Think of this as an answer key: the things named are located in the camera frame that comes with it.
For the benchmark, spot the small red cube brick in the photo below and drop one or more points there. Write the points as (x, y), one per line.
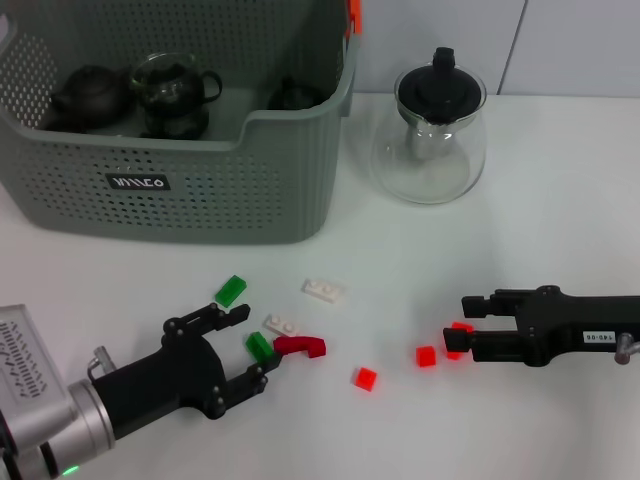
(426, 356)
(366, 378)

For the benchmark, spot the grey-green perforated storage bin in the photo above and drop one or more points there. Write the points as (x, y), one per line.
(200, 200)

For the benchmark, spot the dark clay teapot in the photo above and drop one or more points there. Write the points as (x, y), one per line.
(90, 97)

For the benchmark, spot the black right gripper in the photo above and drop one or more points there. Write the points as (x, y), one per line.
(575, 320)

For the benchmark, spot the dark red curved brick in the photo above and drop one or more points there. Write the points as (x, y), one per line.
(300, 345)

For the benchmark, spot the green building brick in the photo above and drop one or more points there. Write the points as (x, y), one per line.
(231, 290)
(259, 345)

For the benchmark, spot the grey metal box device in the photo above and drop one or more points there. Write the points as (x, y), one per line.
(25, 360)

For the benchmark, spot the glass teacup with black base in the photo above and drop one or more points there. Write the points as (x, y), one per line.
(297, 97)
(172, 125)
(170, 85)

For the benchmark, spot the white building brick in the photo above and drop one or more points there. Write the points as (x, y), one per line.
(324, 291)
(282, 326)

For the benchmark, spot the orange plastic object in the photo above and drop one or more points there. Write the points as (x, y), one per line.
(356, 15)

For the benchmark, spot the glass teapot with black lid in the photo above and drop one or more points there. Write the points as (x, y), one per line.
(430, 165)

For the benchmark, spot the red sloped brick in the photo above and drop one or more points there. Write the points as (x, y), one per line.
(462, 326)

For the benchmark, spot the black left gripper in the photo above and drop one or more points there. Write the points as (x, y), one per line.
(165, 380)

